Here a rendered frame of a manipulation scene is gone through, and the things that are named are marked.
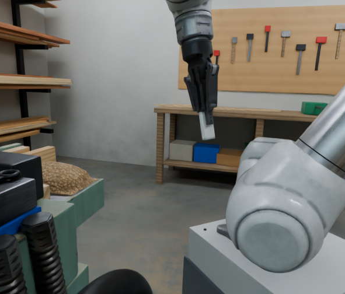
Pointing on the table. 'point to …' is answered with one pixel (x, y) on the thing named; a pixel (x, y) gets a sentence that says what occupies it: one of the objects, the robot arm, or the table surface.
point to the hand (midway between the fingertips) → (206, 125)
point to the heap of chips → (65, 178)
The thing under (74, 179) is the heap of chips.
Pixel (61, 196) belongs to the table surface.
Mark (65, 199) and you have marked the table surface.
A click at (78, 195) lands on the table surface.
